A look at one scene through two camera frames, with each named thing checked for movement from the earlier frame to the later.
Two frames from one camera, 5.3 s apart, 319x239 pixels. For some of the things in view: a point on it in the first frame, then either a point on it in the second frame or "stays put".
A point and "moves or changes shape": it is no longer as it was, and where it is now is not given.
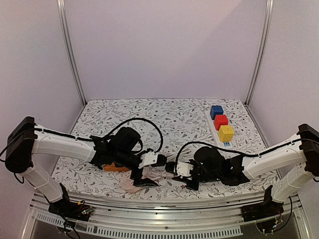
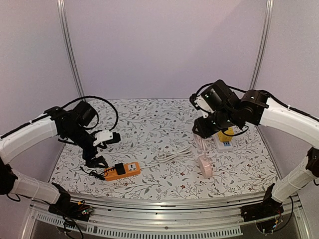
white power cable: (174, 154) -> (202, 144)
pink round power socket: (127, 184) moves or changes shape
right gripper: (192, 177) -> (204, 126)
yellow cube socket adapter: (225, 133) stays put
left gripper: (135, 177) -> (87, 157)
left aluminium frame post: (62, 15) stays put
